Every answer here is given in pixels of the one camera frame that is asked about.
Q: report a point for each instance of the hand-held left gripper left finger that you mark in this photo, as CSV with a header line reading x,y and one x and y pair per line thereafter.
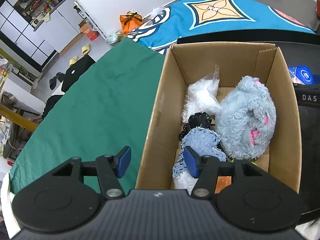
x,y
123,163

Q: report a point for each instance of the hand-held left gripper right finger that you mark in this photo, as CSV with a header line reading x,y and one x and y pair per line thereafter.
x,y
192,163

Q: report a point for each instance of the denim cloth toy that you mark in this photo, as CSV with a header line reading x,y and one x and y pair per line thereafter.
x,y
202,141

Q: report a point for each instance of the black white-stitched plush toy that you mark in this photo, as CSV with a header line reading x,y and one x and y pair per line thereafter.
x,y
197,121

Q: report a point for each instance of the brown cardboard box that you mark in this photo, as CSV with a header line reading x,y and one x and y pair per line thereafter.
x,y
160,130

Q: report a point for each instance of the blue tissue packet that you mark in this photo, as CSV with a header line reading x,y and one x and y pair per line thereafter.
x,y
301,75

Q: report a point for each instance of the grey plush toy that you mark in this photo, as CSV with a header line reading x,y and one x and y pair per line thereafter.
x,y
240,120

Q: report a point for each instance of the clear bag of white stuffing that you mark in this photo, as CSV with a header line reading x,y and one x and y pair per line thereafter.
x,y
202,95

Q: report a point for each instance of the green cloth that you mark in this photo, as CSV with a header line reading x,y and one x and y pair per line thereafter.
x,y
95,100

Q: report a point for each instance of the dark clothing pile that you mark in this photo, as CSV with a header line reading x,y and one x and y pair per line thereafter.
x,y
52,106

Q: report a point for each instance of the white cloth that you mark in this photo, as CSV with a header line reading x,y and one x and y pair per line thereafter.
x,y
6,205
311,230

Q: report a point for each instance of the black bag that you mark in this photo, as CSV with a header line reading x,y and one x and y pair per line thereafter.
x,y
77,72

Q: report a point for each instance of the black slipper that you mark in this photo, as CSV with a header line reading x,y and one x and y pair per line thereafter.
x,y
60,76
52,82

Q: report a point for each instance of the yellow wooden beam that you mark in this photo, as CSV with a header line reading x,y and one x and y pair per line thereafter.
x,y
17,118

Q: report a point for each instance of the red and white container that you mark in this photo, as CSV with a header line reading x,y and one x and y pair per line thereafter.
x,y
317,3

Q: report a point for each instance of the greenish plastic bag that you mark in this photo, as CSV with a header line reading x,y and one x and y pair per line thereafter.
x,y
114,37

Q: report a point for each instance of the orange cardboard box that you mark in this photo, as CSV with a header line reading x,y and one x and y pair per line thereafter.
x,y
89,31

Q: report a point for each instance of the blue printed blanket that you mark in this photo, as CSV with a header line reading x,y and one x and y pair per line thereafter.
x,y
225,20

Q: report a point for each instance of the orange bag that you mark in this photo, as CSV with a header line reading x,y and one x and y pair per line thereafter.
x,y
130,22

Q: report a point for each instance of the white plastic bag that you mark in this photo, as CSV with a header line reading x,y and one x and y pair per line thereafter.
x,y
158,12

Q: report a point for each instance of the white cabinet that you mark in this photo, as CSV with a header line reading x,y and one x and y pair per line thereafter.
x,y
62,20

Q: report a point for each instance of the black-framed glass partition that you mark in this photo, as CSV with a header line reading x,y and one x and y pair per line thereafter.
x,y
25,37

